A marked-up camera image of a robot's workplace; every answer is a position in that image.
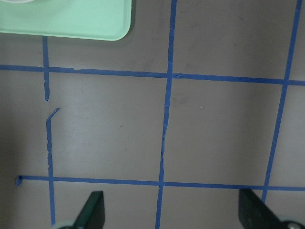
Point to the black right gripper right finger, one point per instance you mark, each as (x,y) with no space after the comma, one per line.
(253,213)

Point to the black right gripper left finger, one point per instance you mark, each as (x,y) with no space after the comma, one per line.
(92,215)

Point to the white round plate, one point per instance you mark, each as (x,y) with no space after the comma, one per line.
(17,1)

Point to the light green plastic tray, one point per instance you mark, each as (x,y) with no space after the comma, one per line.
(107,20)

